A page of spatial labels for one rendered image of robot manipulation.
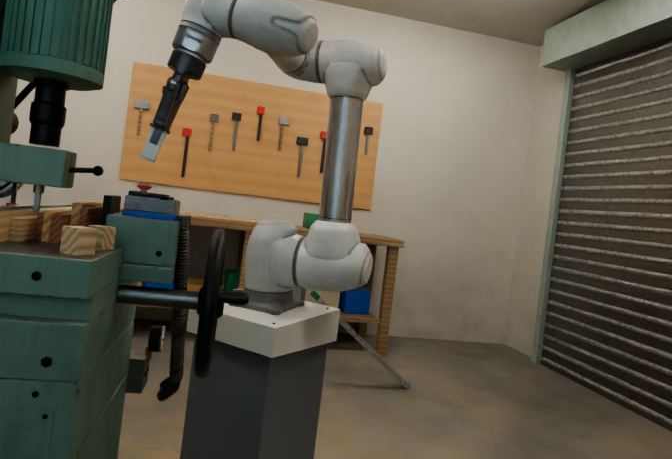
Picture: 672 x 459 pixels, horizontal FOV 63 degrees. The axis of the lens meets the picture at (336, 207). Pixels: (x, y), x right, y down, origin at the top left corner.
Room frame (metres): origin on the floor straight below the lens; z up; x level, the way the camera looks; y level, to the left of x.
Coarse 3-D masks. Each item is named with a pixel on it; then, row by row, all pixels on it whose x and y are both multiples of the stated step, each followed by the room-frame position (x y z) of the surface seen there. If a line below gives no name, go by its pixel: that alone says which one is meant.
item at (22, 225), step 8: (32, 216) 1.02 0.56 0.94; (16, 224) 0.94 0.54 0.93; (24, 224) 0.95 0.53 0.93; (32, 224) 0.99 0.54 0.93; (16, 232) 0.94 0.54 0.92; (24, 232) 0.96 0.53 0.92; (32, 232) 0.99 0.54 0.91; (8, 240) 0.94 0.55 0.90; (16, 240) 0.94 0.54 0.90; (24, 240) 0.96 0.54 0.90
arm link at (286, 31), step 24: (240, 0) 1.10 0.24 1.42; (264, 0) 1.09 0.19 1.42; (288, 0) 1.11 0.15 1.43; (240, 24) 1.11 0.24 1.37; (264, 24) 1.09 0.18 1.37; (288, 24) 1.08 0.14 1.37; (312, 24) 1.10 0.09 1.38; (264, 48) 1.13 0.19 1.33; (288, 48) 1.10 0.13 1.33; (288, 72) 1.63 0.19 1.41
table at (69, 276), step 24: (0, 264) 0.81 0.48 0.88; (24, 264) 0.81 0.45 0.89; (48, 264) 0.82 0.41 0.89; (72, 264) 0.82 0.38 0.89; (96, 264) 0.85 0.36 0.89; (120, 264) 1.04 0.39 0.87; (0, 288) 0.81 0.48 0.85; (24, 288) 0.81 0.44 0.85; (48, 288) 0.82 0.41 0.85; (72, 288) 0.82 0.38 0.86; (96, 288) 0.87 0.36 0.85
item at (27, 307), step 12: (108, 288) 0.96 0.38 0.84; (0, 300) 0.84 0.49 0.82; (12, 300) 0.84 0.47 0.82; (24, 300) 0.84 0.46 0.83; (36, 300) 0.84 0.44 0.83; (48, 300) 0.85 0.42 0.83; (60, 300) 0.85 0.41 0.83; (72, 300) 0.85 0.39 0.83; (84, 300) 0.86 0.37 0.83; (96, 300) 0.88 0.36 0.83; (108, 300) 0.97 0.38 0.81; (0, 312) 0.84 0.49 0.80; (12, 312) 0.84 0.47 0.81; (24, 312) 0.84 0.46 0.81; (36, 312) 0.84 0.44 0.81; (48, 312) 0.85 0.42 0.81; (60, 312) 0.85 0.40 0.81; (72, 312) 0.85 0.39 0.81; (84, 312) 0.86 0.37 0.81; (96, 312) 0.89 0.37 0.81
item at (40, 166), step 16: (0, 144) 0.98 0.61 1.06; (16, 144) 0.99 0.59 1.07; (0, 160) 0.98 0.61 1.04; (16, 160) 0.99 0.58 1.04; (32, 160) 0.99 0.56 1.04; (48, 160) 1.00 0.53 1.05; (64, 160) 1.00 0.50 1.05; (0, 176) 0.98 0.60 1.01; (16, 176) 0.99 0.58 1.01; (32, 176) 0.99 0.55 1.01; (48, 176) 1.00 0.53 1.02; (64, 176) 1.01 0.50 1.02
